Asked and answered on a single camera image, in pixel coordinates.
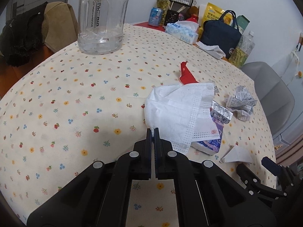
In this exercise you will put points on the grey upholstered chair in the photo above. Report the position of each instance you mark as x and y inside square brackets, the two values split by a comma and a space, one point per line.
[272, 94]

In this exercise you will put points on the tan chair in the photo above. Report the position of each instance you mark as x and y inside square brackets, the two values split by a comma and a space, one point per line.
[60, 23]

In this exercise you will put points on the white triangular paper piece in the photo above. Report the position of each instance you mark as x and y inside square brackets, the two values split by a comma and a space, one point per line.
[236, 156]

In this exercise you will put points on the blue white tissue pack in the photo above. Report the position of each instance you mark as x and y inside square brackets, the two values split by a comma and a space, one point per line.
[181, 34]

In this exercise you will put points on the purple printed packet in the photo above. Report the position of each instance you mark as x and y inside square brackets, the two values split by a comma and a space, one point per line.
[211, 141]

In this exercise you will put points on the silver blister pack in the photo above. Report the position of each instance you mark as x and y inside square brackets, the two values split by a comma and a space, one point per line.
[221, 113]

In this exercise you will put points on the large clear water jug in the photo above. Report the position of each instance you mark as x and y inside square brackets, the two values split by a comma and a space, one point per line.
[104, 28]

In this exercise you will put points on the red white vase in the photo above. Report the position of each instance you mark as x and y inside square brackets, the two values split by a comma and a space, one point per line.
[193, 19]

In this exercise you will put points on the pink curtain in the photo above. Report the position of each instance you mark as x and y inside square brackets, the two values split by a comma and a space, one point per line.
[291, 153]

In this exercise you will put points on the brown round thing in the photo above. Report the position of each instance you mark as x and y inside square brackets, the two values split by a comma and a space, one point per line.
[193, 10]

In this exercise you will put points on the black chopstick holder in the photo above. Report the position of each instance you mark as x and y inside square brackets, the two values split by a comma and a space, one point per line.
[172, 16]

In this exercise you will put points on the navy lunch bag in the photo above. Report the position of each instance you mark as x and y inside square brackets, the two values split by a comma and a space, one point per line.
[220, 37]

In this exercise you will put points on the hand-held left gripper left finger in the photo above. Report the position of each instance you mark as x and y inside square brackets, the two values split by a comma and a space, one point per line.
[149, 144]

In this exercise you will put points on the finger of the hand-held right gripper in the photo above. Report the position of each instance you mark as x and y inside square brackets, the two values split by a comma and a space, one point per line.
[269, 164]
[246, 173]

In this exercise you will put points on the red table mat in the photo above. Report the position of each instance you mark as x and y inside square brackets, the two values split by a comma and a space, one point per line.
[144, 24]

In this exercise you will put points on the red torn wrapper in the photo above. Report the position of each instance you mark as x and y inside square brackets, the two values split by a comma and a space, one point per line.
[187, 75]

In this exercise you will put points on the white tissue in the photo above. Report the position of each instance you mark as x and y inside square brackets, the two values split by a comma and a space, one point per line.
[175, 113]

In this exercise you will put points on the blue drink can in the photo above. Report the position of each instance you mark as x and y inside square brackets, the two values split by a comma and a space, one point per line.
[155, 16]

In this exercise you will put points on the tall green box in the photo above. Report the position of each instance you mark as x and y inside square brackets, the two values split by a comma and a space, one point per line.
[243, 23]

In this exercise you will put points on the yellow snack bag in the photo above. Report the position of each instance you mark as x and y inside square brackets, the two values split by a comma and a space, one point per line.
[213, 13]

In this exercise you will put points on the orange round fridge magnet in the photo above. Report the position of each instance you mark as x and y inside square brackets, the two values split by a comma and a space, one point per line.
[300, 74]

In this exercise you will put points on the white hanging bag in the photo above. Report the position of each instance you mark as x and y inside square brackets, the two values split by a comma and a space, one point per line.
[296, 54]

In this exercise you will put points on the small paper scrap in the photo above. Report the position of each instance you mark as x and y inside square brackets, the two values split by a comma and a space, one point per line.
[216, 89]

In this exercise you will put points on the clear bottle with yellow contents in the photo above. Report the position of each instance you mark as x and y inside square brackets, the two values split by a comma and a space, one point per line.
[242, 52]

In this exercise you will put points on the white fridge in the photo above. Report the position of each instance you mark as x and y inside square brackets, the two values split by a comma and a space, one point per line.
[297, 87]

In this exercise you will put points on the yellow oil bottle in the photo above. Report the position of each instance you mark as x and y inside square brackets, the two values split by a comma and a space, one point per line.
[164, 7]

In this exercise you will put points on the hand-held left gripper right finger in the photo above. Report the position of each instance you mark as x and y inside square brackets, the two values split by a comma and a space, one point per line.
[156, 144]

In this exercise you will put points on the crumpled printed paper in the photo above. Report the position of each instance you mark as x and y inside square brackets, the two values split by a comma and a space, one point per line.
[241, 99]

